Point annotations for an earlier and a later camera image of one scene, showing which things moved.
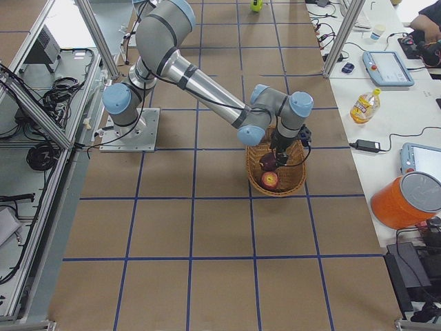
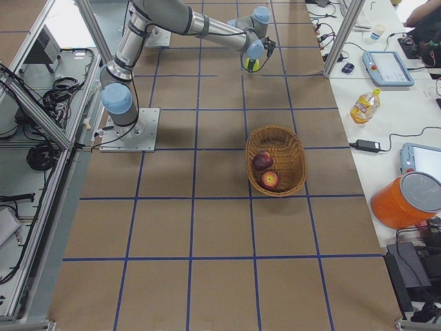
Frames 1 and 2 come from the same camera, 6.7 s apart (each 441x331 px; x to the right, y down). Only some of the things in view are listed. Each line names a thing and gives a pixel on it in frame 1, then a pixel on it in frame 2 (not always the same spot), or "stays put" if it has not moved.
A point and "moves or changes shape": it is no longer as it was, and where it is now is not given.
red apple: [269, 180] stays put
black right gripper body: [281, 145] → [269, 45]
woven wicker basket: [291, 177] stays put
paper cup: [377, 32] stays put
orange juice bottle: [366, 107] stays put
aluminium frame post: [355, 7] stays put
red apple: [268, 162] moves or changes shape
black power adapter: [366, 145] stays put
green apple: [258, 7] → [256, 65]
